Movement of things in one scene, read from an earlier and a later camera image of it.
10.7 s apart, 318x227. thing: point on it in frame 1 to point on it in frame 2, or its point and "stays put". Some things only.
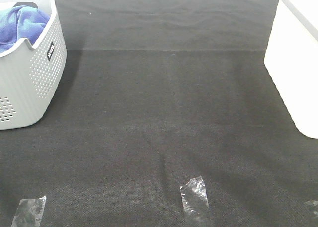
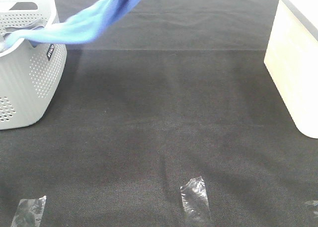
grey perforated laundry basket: [28, 74] stays put
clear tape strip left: [29, 212] stays put
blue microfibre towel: [20, 22] to [88, 26]
